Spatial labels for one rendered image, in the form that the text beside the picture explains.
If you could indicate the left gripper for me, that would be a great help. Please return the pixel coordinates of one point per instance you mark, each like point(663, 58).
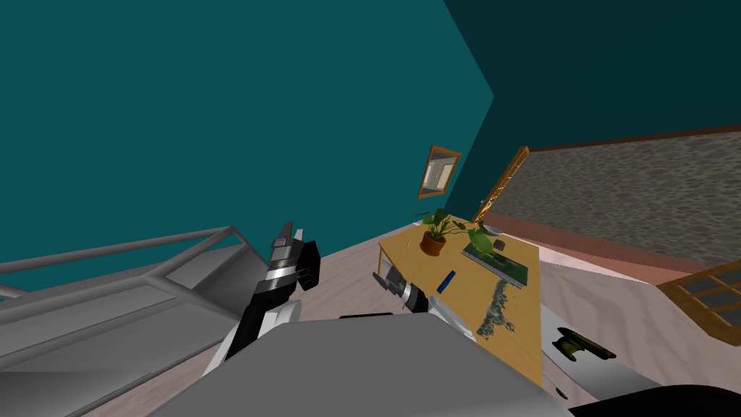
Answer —
point(305, 263)

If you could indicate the grey metal frame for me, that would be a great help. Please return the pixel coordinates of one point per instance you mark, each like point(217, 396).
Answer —
point(116, 301)

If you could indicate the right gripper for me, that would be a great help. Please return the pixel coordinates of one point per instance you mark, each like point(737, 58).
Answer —
point(393, 282)

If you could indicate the dark green book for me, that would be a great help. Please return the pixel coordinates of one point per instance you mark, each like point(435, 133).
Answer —
point(502, 265)

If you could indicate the white cabinet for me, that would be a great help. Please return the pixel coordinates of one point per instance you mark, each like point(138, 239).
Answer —
point(602, 376)

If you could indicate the wooden lattice frame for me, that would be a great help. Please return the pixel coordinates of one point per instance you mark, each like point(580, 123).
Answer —
point(709, 301)

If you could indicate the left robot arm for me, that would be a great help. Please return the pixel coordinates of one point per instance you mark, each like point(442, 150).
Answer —
point(255, 313)

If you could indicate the wooden table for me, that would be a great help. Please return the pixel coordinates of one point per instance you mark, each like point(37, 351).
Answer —
point(521, 330)

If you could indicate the small dark cube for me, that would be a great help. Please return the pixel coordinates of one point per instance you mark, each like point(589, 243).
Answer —
point(499, 245)

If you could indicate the grey green cloth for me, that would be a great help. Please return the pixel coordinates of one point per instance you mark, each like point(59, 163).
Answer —
point(496, 313)

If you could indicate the wooden ladder shelf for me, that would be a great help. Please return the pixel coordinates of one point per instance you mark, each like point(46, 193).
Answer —
point(502, 182)

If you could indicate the blue flat object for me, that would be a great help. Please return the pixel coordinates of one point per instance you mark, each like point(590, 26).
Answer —
point(446, 282)

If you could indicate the green plant in orange pot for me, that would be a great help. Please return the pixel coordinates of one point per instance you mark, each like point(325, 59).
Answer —
point(433, 242)

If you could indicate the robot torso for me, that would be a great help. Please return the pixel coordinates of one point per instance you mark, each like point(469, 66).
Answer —
point(359, 370)

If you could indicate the dark olive object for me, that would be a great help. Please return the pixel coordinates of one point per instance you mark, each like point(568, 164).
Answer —
point(579, 346)

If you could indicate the wooden framed mirror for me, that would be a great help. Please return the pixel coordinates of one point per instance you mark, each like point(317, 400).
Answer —
point(439, 172)

